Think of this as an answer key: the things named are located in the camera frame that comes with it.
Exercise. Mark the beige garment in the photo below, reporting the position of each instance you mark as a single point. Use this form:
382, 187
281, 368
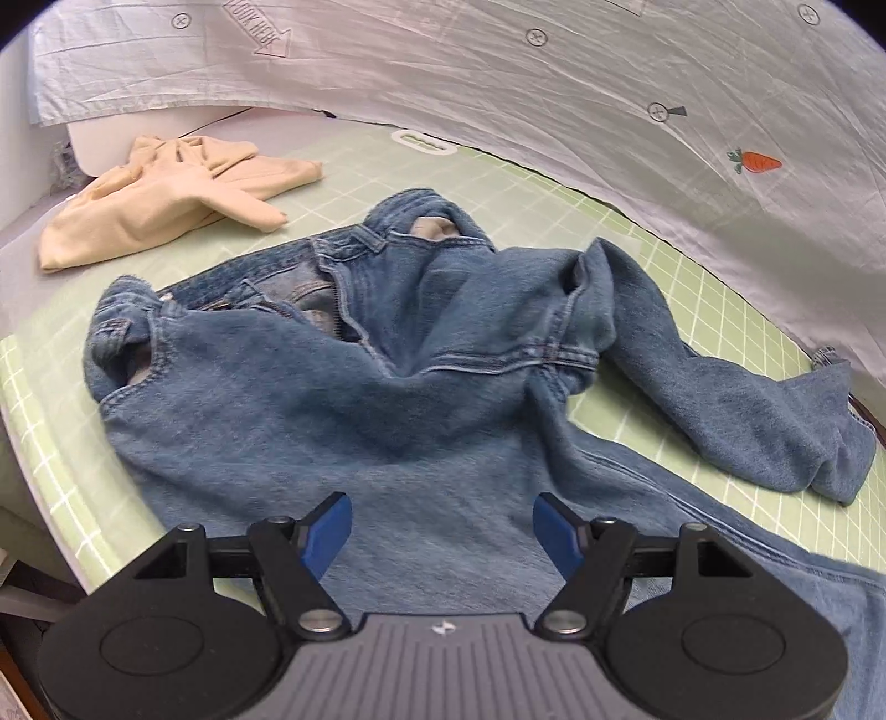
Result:
159, 201

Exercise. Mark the carrot print white sheet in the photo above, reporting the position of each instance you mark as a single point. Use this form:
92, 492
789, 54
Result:
554, 69

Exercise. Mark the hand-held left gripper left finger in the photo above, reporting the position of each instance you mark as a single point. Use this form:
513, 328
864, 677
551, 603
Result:
327, 534

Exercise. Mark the green grid mat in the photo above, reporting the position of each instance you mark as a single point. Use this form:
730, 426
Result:
727, 304

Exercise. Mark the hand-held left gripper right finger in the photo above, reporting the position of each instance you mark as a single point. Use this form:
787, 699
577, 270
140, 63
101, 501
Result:
554, 534

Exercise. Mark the blue denim jeans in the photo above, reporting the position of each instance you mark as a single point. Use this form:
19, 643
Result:
346, 415

